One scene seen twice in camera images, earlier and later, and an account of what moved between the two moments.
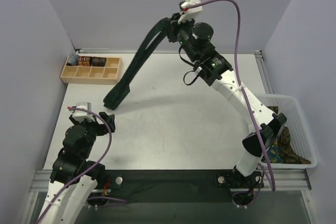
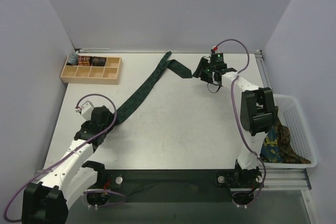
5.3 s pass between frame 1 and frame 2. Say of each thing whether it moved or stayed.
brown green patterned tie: stayed
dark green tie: moved
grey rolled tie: stayed
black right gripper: moved
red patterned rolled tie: stayed
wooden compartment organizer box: stayed
